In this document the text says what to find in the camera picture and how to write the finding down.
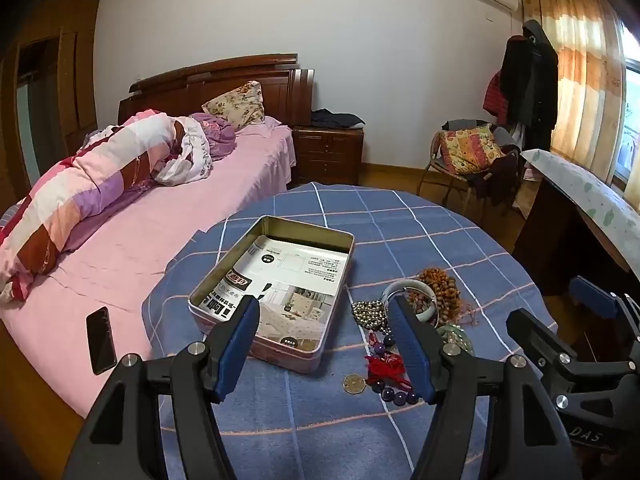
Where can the metal frame chair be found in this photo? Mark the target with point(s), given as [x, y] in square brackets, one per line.
[435, 170]

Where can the wooden nightstand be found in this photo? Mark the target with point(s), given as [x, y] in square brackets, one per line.
[327, 155]

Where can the bed with pink sheet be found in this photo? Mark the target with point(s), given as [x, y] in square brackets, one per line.
[150, 230]

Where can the gold coin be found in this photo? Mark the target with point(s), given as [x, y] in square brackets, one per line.
[352, 385]

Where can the floral yellow cushion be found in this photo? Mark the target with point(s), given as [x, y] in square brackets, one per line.
[467, 149]

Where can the pink patchwork quilt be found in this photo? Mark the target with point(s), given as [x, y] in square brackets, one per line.
[90, 180]

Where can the dark folded clothes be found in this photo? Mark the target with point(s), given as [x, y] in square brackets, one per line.
[337, 119]

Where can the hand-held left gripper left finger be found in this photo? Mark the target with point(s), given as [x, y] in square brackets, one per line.
[239, 342]

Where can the orange patterned curtain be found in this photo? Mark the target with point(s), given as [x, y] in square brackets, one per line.
[580, 70]

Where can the green leaf print cloth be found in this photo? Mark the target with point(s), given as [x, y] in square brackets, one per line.
[585, 190]

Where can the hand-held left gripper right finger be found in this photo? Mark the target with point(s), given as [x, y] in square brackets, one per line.
[410, 347]

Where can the blue plaid tablecloth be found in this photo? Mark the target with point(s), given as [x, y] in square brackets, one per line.
[390, 230]

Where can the red hanging garment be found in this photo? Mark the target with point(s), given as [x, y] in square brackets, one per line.
[496, 100]

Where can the window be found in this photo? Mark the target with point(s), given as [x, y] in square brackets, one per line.
[631, 120]

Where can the black hanging coat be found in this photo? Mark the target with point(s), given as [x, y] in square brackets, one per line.
[532, 80]

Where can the rectangular metal tin box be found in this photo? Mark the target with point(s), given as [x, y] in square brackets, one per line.
[300, 350]

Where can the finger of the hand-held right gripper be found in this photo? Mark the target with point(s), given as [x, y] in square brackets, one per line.
[592, 294]
[537, 337]

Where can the dark garment on chair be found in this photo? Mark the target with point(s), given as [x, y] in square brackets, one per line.
[500, 175]

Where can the brown wooden wardrobe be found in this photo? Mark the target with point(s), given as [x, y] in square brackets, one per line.
[55, 90]

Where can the dark wooden headboard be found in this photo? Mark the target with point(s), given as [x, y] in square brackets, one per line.
[280, 87]

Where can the floral pillow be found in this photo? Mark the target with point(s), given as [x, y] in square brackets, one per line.
[237, 102]

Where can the pale jade bangle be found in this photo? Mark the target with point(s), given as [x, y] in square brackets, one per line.
[400, 287]

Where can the dark wooden desk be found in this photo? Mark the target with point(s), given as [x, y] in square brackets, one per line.
[555, 240]

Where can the black smartphone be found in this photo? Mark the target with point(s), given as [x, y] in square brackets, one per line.
[101, 340]

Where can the purple cloth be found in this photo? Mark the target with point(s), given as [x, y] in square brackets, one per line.
[220, 135]

